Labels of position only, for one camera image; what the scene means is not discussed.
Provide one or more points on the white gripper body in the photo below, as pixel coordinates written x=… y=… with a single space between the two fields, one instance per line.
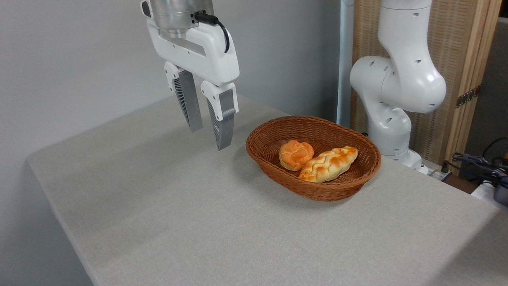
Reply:
x=202 y=55

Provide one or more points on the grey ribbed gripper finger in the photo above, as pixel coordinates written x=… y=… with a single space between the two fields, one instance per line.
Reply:
x=224 y=123
x=190 y=103

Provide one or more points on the round orange bread roll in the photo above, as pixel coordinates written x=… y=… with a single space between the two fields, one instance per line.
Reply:
x=295 y=155

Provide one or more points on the braided golden bread loaf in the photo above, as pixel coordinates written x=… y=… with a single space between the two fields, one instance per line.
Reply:
x=329 y=165

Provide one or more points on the brown wicker basket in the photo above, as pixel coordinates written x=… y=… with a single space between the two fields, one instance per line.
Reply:
x=274 y=131

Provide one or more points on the white vertical pole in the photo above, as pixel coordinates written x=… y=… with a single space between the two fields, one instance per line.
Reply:
x=344 y=59

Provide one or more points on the wooden rattan folding screen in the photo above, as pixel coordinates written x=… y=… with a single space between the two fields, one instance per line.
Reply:
x=456 y=47

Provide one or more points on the metal screen hinge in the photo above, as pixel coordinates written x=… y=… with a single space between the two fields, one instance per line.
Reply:
x=468 y=96

